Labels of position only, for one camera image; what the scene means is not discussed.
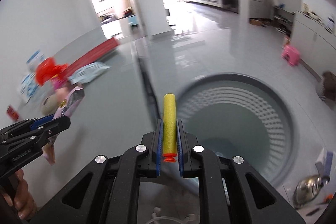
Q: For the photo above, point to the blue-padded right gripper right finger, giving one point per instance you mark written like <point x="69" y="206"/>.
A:
<point x="188" y="166"/>

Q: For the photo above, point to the steel kettle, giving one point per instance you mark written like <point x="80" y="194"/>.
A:
<point x="308" y="189"/>

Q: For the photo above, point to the white jar blue lid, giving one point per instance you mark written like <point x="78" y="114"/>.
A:
<point x="35" y="59"/>

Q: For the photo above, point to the pink pig toy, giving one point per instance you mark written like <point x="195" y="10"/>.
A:
<point x="63" y="92"/>

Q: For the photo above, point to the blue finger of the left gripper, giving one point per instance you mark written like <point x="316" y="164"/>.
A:
<point x="39" y="122"/>

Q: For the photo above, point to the beige fuzzy ball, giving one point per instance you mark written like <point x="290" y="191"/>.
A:
<point x="50" y="105"/>

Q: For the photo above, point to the grey perforated trash basket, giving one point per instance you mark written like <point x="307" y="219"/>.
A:
<point x="237" y="115"/>

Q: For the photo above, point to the light blue plastic pouch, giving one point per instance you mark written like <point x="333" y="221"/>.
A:
<point x="88" y="73"/>

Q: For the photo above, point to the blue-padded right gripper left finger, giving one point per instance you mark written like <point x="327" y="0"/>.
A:
<point x="151" y="163"/>

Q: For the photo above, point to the small red carton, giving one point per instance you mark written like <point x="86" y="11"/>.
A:
<point x="12" y="113"/>

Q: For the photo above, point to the pink plastic stool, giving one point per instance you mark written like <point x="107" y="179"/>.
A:
<point x="291" y="54"/>

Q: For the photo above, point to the shoe rack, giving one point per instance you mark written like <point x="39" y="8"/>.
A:
<point x="283" y="20"/>

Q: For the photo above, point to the red plastic bag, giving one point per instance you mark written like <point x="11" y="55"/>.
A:
<point x="49" y="69"/>

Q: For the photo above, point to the person's left hand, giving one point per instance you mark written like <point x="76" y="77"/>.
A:
<point x="23" y="200"/>

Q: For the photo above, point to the yellow foam dart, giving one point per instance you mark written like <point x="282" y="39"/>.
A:
<point x="169" y="128"/>

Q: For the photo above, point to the white cabinet counter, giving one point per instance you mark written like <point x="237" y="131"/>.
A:
<point x="315" y="43"/>

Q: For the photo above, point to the white tissue pack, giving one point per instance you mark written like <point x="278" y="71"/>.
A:
<point x="29" y="89"/>

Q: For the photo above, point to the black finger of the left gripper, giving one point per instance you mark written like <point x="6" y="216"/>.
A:
<point x="54" y="127"/>

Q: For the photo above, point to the long red cardboard box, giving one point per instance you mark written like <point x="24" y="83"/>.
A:
<point x="91" y="56"/>

